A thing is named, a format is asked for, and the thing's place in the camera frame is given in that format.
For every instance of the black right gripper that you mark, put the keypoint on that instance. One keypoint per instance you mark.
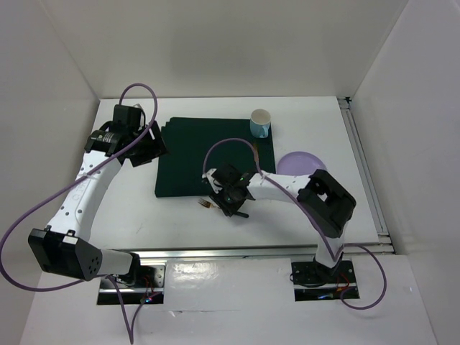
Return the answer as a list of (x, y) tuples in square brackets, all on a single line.
[(228, 209)]

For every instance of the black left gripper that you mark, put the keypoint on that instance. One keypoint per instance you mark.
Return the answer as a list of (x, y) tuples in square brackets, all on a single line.
[(157, 147)]

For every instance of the gold fork black handle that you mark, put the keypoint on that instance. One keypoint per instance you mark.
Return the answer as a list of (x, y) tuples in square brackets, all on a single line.
[(208, 204)]

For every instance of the gold knife black handle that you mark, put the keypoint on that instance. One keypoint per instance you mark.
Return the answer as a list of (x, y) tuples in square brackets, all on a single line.
[(256, 154)]

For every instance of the dark green cloth placemat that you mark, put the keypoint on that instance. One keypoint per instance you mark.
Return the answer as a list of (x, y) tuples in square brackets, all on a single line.
[(188, 140)]

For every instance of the lilac plate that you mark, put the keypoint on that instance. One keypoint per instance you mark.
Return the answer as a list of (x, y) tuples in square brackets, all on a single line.
[(299, 163)]

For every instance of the light blue mug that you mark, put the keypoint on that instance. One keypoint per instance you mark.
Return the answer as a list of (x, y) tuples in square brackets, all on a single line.
[(260, 121)]

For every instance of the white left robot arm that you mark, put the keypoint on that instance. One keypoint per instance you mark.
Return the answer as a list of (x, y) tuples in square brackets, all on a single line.
[(63, 246)]

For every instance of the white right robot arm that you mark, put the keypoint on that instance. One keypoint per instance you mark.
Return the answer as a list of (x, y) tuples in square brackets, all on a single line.
[(325, 202)]

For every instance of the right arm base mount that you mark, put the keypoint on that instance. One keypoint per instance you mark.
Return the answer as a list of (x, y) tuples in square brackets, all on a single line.
[(308, 285)]

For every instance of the aluminium rail right side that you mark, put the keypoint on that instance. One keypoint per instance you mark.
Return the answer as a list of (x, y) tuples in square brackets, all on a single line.
[(385, 245)]

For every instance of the aluminium rail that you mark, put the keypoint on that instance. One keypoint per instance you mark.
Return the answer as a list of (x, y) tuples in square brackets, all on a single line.
[(385, 245), (226, 252)]

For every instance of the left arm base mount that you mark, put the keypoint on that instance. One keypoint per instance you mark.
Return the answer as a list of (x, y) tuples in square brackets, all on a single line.
[(148, 287)]

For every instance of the aluminium rail front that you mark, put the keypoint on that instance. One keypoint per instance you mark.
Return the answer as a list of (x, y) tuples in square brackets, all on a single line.
[(226, 252)]

